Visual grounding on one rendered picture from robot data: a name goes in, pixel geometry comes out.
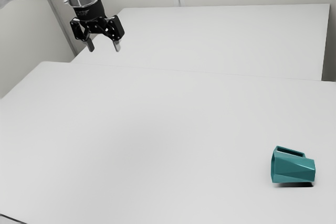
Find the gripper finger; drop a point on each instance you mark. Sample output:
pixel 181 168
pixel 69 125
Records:
pixel 80 31
pixel 115 30

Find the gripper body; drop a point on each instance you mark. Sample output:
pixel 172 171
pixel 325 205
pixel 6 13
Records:
pixel 89 12

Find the teal faceted mug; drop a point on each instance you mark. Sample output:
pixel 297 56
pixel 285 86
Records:
pixel 292 168

